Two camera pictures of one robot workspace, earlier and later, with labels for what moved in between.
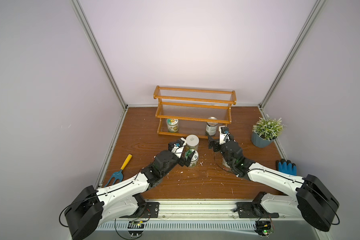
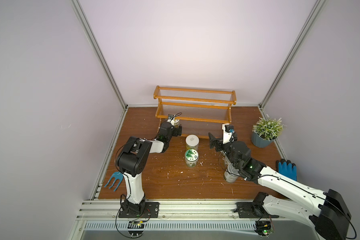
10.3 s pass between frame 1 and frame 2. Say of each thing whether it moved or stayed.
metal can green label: moved
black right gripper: stayed
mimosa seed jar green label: stayed
